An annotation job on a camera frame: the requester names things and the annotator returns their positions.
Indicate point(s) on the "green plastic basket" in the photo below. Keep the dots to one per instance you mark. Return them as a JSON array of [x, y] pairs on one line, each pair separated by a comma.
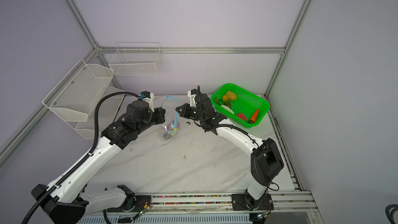
[[246, 103]]

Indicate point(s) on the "purple onion toy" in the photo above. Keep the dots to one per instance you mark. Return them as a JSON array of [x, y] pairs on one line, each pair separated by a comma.
[[172, 127]]

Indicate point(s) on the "orange carrot toy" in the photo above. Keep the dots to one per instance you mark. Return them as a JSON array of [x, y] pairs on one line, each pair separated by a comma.
[[254, 117]]

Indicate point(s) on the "white mesh upper shelf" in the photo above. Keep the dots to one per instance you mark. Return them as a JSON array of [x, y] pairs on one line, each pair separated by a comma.
[[74, 98]]

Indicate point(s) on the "white mesh shelf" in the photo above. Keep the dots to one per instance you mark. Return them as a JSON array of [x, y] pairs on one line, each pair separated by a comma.
[[106, 115], [74, 98]]

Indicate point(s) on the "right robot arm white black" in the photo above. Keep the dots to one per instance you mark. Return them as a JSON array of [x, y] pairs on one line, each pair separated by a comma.
[[266, 161]]

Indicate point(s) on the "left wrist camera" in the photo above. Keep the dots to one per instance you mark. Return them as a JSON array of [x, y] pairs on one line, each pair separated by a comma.
[[149, 98]]

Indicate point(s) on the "yellow lemon toy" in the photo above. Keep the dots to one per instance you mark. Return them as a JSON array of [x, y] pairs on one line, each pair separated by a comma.
[[231, 95]]

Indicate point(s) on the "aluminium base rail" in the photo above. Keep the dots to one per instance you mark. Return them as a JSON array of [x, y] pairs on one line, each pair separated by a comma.
[[222, 202]]

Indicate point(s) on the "white mesh lower shelf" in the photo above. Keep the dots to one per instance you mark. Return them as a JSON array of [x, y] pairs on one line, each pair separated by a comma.
[[106, 115]]

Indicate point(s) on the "red pepper toy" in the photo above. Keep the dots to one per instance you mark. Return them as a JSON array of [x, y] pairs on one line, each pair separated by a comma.
[[242, 116]]

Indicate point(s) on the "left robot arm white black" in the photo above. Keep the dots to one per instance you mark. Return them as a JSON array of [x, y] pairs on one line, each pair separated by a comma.
[[65, 200]]

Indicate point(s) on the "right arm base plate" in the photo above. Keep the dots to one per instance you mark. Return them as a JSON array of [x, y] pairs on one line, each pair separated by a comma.
[[245, 202]]

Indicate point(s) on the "black round avocado toy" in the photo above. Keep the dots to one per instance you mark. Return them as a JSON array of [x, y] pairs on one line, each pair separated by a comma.
[[167, 135]]

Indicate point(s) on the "clear zip bag blue zipper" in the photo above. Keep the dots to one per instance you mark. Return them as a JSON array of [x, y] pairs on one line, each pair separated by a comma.
[[170, 104]]

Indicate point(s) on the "white wire wall basket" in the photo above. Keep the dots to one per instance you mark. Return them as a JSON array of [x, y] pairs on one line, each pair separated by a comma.
[[136, 58]]

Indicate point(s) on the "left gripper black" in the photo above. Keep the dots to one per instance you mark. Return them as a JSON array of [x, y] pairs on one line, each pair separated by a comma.
[[159, 112]]

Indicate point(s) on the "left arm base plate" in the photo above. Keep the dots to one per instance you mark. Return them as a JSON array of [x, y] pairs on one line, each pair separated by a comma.
[[135, 204]]

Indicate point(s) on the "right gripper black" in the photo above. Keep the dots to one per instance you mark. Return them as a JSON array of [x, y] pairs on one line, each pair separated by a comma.
[[184, 113]]

